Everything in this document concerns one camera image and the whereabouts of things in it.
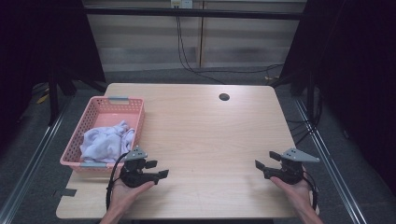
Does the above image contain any yellow object on floor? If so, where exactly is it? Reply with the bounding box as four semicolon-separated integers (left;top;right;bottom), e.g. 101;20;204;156
35;92;50;105

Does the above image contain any bundle of black floor cables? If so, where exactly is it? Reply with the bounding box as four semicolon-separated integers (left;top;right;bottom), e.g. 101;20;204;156
286;90;322;146

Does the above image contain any white printed towel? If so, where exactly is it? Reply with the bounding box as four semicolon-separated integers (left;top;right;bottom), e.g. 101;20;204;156
79;119;136;164

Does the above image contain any black metal stand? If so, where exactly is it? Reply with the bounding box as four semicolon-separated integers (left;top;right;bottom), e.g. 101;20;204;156
269;69;316;123
47;66;106;127

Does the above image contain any metal floor rail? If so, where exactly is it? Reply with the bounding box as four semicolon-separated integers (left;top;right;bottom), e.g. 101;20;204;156
0;92;78;224
292;97;370;224

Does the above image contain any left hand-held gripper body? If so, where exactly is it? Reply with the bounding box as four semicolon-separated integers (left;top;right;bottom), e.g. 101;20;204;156
119;145;161;189

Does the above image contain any person's left hand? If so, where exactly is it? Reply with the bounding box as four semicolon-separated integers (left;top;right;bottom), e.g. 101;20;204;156
106;176;157;216

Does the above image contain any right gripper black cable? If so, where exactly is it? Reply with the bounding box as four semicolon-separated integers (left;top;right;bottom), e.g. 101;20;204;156
303;175;319;211

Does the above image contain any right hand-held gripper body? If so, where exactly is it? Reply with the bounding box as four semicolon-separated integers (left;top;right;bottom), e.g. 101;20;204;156
263;147;321;186

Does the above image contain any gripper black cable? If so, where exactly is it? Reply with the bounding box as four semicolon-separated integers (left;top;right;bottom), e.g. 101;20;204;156
303;175;319;211
106;151;130;212

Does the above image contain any pink plastic basket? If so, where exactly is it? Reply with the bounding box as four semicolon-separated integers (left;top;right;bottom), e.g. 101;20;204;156
59;95;146;174

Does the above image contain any black horizontal bar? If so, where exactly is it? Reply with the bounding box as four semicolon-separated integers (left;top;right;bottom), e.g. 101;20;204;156
83;7;307;21

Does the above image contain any person's right hand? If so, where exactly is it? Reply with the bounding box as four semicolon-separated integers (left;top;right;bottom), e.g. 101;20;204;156
269;168;314;216

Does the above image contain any black power cable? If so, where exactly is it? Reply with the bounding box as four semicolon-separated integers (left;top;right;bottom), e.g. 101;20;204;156
186;63;285;76
176;15;227;86

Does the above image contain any black tape strip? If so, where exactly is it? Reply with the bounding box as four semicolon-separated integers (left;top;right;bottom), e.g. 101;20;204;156
52;188;78;199

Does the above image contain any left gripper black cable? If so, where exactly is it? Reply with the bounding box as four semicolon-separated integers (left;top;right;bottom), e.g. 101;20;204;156
106;151;130;212

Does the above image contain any black curtain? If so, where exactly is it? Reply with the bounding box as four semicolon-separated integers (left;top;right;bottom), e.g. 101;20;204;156
0;0;106;147
279;0;396;194

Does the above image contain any white wall socket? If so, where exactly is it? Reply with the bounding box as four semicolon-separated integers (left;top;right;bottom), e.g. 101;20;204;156
170;0;194;9

